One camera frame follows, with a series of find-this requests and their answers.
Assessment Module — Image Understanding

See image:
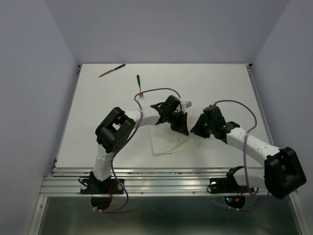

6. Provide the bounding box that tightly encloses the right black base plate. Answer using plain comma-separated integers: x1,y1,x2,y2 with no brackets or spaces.
206,177,248,194

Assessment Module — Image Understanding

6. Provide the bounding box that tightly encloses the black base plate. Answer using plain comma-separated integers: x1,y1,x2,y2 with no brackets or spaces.
78,178,124,195
206,177,248,194

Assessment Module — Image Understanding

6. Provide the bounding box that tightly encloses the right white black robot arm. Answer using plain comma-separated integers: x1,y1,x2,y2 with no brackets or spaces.
191,114,307,199

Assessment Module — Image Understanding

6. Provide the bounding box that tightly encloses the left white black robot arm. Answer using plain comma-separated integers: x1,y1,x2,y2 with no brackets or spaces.
89,105,189,193

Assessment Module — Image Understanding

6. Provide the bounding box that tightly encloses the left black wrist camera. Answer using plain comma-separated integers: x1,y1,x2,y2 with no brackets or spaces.
150,95,192,116

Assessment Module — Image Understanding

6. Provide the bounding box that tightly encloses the aluminium rail frame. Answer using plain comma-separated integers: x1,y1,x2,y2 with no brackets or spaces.
30,64,306,235

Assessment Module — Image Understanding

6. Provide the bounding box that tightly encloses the gold knife green handle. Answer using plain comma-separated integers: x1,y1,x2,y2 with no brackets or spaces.
98,64,126,78

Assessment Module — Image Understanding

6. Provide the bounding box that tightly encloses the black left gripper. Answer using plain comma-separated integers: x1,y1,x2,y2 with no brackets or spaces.
166,111,188,136

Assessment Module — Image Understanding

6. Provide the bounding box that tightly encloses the gold fork green handle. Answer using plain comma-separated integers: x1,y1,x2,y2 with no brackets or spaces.
136,74,144,98

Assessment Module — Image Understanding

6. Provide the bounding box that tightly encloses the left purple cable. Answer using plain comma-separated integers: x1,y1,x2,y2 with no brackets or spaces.
92,87,181,213

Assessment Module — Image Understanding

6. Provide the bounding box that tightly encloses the white cloth napkin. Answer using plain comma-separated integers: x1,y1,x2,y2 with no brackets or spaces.
148,123,200,156

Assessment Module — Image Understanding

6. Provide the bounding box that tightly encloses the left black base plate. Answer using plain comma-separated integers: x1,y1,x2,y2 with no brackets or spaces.
78,178,124,195

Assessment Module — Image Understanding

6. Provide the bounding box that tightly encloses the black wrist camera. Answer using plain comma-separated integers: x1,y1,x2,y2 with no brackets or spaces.
203,105,240,134
150,95,192,116

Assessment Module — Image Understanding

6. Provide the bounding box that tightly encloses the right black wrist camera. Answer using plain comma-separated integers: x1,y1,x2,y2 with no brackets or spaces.
203,105,240,134

